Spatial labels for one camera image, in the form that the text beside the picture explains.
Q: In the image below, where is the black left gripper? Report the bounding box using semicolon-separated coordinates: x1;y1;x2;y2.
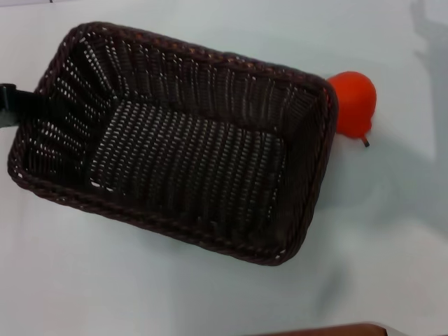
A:
0;82;47;127

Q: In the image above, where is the red toy pear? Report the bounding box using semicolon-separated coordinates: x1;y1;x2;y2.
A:
327;71;378;148

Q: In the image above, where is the brown rounded board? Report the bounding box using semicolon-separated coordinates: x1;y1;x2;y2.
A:
258;323;390;336

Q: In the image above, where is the dark brown woven basket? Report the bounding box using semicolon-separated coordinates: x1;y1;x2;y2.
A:
6;21;340;267

